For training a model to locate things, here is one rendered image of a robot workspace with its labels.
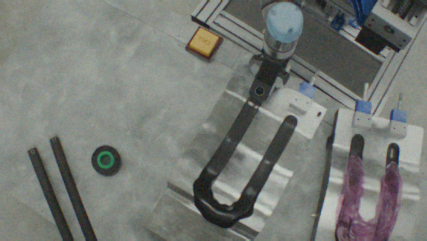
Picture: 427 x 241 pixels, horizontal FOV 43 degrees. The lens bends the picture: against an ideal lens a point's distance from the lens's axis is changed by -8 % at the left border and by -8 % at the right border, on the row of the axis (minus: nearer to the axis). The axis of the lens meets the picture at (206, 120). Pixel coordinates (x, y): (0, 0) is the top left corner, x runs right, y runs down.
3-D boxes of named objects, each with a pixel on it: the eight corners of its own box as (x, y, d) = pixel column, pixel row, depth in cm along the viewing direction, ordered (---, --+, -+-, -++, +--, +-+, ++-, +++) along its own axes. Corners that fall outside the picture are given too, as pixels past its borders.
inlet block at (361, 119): (355, 85, 158) (361, 78, 153) (372, 88, 158) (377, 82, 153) (349, 128, 155) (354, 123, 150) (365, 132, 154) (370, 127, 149)
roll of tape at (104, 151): (95, 178, 154) (93, 176, 150) (91, 150, 156) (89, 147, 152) (123, 174, 154) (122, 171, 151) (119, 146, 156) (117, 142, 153)
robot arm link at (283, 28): (299, -5, 117) (309, 31, 115) (292, 17, 128) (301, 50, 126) (263, -1, 117) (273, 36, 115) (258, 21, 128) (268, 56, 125)
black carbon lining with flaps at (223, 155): (249, 93, 153) (252, 81, 144) (303, 123, 151) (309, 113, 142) (181, 207, 145) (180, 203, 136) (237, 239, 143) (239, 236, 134)
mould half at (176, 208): (239, 72, 162) (242, 54, 149) (320, 117, 158) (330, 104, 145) (146, 227, 150) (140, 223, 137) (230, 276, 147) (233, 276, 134)
